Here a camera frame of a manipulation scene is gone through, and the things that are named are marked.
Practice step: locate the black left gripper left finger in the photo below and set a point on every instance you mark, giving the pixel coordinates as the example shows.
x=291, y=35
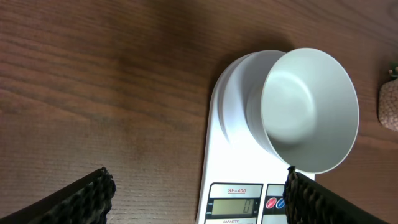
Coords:
x=85, y=201

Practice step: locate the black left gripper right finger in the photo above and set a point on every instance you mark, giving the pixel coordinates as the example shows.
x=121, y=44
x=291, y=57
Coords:
x=307, y=202

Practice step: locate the white digital kitchen scale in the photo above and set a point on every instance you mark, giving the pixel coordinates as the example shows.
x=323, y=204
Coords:
x=241, y=181

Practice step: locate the white round bowl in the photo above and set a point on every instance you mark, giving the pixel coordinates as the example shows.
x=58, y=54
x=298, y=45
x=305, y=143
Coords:
x=306, y=111

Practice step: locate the pile of soybeans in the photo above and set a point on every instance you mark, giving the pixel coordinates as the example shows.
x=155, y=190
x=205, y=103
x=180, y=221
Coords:
x=390, y=105

